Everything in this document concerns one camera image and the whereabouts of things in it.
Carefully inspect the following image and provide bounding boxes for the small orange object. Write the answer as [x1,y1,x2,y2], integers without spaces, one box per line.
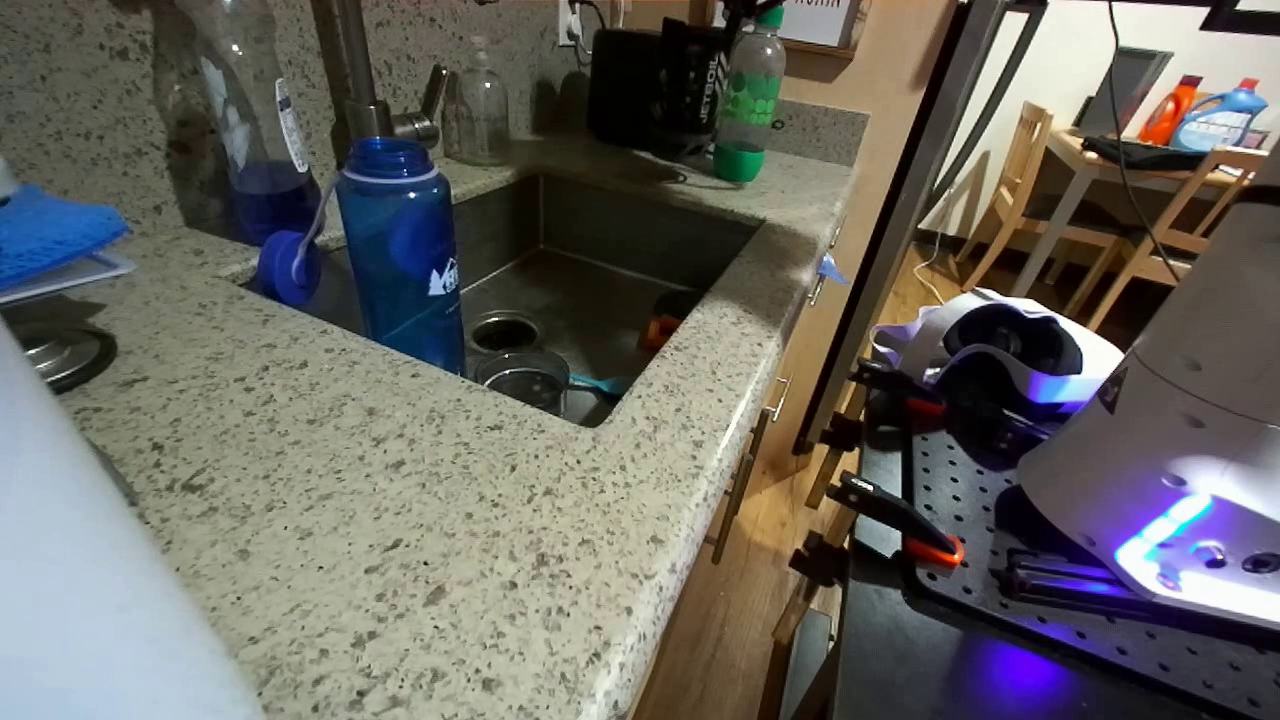
[637,297,696,354]

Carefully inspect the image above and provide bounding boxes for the blue water bottle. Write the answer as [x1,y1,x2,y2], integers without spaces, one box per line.
[253,132,472,377]

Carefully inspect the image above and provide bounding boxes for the orange detergent bottle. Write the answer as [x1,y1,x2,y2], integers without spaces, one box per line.
[1134,72,1207,152]

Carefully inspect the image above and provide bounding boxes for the wooden chair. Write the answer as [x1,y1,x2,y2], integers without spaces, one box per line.
[954,100,1070,297]

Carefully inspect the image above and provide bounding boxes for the metal gooseneck faucet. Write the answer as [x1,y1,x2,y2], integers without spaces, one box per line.
[307,0,451,171]

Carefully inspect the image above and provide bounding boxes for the blue cloth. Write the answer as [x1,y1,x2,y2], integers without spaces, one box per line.
[0,180,134,292]

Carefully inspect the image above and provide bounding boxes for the stainless steel sink basin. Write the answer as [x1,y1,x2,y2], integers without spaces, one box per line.
[310,163,768,433]

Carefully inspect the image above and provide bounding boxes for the metal cabinet door handle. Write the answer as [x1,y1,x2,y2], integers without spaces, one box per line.
[703,405,777,564]

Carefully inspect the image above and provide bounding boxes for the wooden table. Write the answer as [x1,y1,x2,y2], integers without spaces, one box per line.
[1023,125,1271,335]

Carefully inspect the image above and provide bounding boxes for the black clamp red tip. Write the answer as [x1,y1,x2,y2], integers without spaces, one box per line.
[816,354,962,454]
[782,470,972,592]

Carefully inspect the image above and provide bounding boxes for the clear green plastic bottle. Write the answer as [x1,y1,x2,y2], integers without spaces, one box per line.
[708,4,791,186]

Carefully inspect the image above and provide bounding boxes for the blue white detergent bottle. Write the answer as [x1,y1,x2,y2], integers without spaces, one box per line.
[1172,76,1271,157]

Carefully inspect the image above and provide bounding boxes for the round dark metal dish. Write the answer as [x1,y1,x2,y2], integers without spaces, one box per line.
[9,292,122,392]

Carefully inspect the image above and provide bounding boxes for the black perforated breadboard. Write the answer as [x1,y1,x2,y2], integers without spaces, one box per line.
[831,423,1280,720]

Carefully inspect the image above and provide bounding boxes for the black silver toaster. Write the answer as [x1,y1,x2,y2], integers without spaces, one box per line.
[655,14,734,157]

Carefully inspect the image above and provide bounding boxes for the teal brush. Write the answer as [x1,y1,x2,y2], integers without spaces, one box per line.
[572,377,632,414]

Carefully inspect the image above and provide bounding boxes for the blue dish soap bottle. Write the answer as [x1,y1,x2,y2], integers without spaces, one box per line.
[148,0,326,248]

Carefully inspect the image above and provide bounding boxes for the black metal pole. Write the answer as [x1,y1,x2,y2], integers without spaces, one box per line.
[791,0,1023,454]

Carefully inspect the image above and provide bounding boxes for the small clear glass bottle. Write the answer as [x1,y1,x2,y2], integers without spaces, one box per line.
[441,36,514,171]

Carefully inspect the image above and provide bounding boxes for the white VR headset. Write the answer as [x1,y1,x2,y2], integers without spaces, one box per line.
[873,284,1132,434]

